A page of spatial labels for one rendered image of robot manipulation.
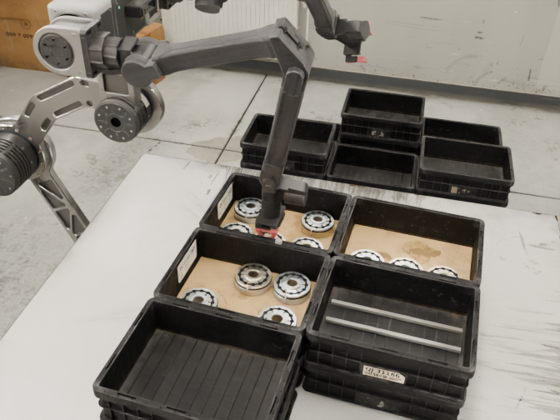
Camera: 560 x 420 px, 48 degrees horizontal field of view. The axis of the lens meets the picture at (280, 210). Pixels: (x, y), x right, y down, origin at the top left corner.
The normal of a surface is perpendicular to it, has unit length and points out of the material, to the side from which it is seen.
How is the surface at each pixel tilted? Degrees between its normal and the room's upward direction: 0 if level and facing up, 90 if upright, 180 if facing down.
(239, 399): 0
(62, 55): 90
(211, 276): 0
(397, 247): 0
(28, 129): 90
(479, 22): 90
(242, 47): 101
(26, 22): 87
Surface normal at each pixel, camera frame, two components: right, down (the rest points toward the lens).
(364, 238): 0.03, -0.80
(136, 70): -0.22, 0.76
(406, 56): -0.22, 0.58
